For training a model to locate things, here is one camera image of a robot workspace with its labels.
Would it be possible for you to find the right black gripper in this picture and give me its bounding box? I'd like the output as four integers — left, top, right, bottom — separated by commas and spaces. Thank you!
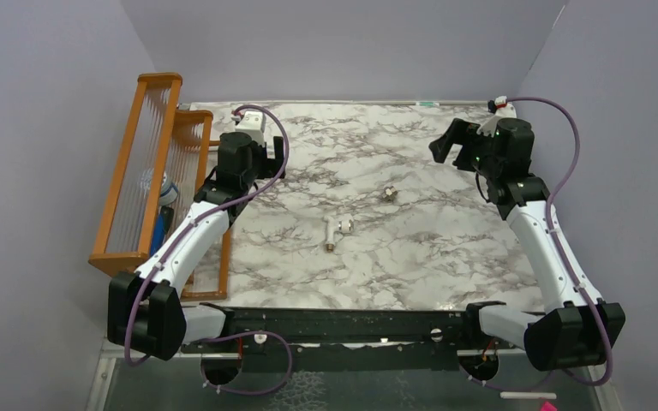
430, 117, 503, 180

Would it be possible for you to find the white plastic water faucet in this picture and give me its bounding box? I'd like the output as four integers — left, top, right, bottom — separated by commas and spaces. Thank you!
323, 216, 356, 253

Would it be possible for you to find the silver hex nut fitting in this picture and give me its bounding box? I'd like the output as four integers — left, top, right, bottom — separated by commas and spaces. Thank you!
382, 187, 398, 202

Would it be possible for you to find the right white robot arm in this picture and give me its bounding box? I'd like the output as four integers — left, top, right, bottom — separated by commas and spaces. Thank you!
428, 117, 625, 371

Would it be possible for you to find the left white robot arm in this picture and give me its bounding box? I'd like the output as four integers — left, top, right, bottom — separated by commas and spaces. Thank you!
107, 132, 289, 365

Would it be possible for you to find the orange wooden dish rack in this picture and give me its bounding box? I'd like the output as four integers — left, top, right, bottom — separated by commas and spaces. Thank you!
88, 72, 218, 277

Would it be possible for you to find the white chalk stick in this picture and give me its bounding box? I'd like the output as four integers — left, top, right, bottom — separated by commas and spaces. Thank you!
499, 391, 557, 401

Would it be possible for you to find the pink paper scrap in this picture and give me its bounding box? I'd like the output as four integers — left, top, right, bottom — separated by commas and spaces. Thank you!
540, 402, 558, 411

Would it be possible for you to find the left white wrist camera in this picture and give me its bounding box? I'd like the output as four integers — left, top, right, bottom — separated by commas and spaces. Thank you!
235, 110, 266, 146

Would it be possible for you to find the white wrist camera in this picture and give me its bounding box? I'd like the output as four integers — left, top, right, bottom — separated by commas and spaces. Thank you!
235, 110, 266, 146
477, 96, 517, 136

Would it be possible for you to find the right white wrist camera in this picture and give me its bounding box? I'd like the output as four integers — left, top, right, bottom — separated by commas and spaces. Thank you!
477, 96, 517, 136

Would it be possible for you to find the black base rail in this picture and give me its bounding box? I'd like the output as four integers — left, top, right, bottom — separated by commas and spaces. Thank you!
181, 307, 512, 372

